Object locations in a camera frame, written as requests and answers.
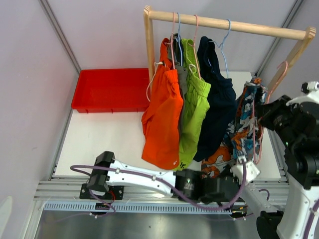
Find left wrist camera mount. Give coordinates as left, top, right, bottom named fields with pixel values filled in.
left=230, top=156, right=260, bottom=186

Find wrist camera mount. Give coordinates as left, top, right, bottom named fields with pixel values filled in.
left=286, top=81, right=319, bottom=106
left=230, top=156, right=260, bottom=186

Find aluminium mounting rail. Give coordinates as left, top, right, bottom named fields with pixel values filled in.
left=33, top=176, right=289, bottom=206

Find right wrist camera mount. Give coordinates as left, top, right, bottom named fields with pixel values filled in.
left=286, top=81, right=319, bottom=106

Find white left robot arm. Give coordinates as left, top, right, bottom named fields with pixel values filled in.
left=87, top=151, right=245, bottom=207

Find patterned blue orange shorts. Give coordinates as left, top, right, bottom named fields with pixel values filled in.
left=201, top=78, right=267, bottom=178

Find olive grey shorts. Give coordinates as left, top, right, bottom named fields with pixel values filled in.
left=167, top=33, right=188, bottom=132

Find lime green shorts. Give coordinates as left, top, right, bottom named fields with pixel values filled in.
left=174, top=38, right=211, bottom=171

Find grey slotted cable duct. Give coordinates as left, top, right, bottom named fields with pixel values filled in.
left=43, top=202, right=246, bottom=214

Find pink hanger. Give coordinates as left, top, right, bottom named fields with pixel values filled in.
left=169, top=12, right=175, bottom=70
left=255, top=60, right=289, bottom=165
left=186, top=14, right=202, bottom=80

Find wooden clothes rack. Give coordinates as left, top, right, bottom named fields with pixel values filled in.
left=143, top=5, right=316, bottom=90

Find red plastic bin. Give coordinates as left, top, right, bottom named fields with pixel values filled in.
left=71, top=68, right=149, bottom=114

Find navy blue shorts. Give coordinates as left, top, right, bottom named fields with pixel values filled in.
left=193, top=36, right=237, bottom=162

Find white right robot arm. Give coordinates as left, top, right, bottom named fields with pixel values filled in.
left=252, top=92, right=319, bottom=239

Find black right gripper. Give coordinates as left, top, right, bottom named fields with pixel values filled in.
left=255, top=94, right=299, bottom=147

